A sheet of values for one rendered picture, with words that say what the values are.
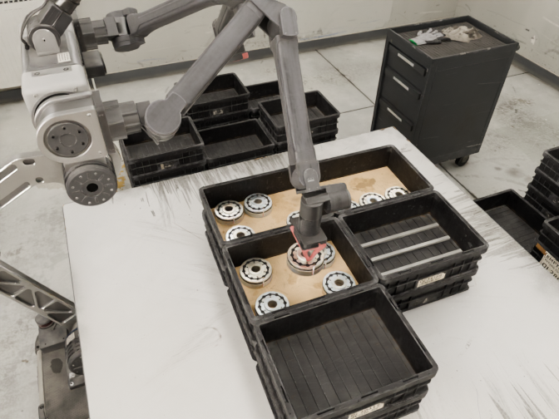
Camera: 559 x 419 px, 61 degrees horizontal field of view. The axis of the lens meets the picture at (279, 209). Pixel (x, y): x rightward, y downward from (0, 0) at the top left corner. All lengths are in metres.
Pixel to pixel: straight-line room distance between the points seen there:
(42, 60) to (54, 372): 1.33
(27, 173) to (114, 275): 0.48
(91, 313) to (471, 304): 1.27
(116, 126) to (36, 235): 2.09
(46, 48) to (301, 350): 1.00
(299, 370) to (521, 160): 2.80
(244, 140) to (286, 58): 1.74
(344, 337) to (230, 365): 0.36
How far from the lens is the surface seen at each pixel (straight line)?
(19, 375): 2.56
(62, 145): 1.11
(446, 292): 1.74
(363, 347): 1.42
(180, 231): 1.89
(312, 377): 1.36
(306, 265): 1.30
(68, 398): 2.13
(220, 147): 2.86
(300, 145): 1.16
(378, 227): 1.74
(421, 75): 2.91
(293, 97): 1.18
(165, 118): 1.08
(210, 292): 1.68
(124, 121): 1.10
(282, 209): 1.76
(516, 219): 2.85
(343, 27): 5.03
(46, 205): 3.31
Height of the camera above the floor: 2.03
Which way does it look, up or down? 43 degrees down
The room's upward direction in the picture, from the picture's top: 1 degrees clockwise
